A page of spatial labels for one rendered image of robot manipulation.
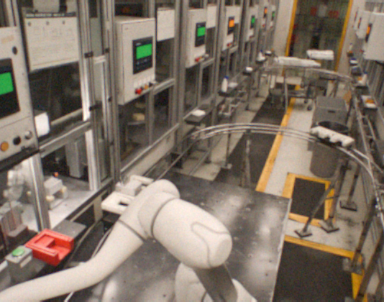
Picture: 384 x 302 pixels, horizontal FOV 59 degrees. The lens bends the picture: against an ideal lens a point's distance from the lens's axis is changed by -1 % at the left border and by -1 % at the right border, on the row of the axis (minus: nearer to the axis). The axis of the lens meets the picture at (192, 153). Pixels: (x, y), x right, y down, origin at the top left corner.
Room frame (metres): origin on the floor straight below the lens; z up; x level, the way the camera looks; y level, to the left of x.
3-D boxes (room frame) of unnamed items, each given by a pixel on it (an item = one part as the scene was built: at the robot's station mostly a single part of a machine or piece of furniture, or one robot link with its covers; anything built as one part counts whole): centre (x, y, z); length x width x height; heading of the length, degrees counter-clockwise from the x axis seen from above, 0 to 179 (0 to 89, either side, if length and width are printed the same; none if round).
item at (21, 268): (0.99, 0.66, 0.97); 0.08 x 0.08 x 0.12; 71
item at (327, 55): (7.63, -2.68, 0.48); 0.84 x 0.58 x 0.97; 169
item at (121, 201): (1.71, 0.36, 0.84); 0.36 x 0.14 x 0.10; 161
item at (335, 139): (2.83, -1.24, 0.84); 0.37 x 0.14 x 0.10; 39
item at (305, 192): (3.15, -1.29, 0.01); 1.00 x 0.55 x 0.01; 161
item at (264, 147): (5.73, -1.37, 0.01); 5.85 x 0.59 x 0.01; 161
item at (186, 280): (1.08, -0.05, 0.85); 0.18 x 0.16 x 0.22; 51
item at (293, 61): (6.56, -1.88, 0.48); 0.88 x 0.56 x 0.96; 89
